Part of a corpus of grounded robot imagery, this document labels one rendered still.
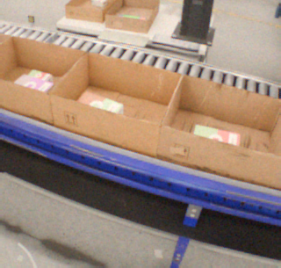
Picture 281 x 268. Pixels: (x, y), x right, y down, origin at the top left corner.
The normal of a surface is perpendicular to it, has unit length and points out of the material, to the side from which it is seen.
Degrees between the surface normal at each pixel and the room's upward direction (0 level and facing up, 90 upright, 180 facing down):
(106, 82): 89
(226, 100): 89
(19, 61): 89
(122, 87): 89
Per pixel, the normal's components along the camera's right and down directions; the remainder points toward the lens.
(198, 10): -0.25, 0.59
